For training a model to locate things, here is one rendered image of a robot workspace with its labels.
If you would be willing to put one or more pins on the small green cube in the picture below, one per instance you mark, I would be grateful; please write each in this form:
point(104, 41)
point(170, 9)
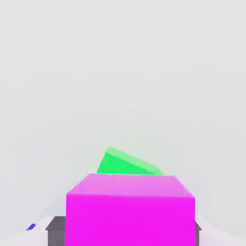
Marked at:
point(119, 165)

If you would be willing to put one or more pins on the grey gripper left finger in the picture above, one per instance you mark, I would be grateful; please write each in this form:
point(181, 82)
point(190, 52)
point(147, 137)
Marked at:
point(55, 230)

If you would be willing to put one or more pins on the small blue cube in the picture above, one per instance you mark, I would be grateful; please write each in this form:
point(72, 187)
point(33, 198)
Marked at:
point(31, 227)

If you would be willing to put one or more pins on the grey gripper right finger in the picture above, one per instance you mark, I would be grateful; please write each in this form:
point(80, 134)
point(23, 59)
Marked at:
point(198, 236)

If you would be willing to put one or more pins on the small magenta cube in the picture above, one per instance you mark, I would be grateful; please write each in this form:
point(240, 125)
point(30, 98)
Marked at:
point(130, 215)

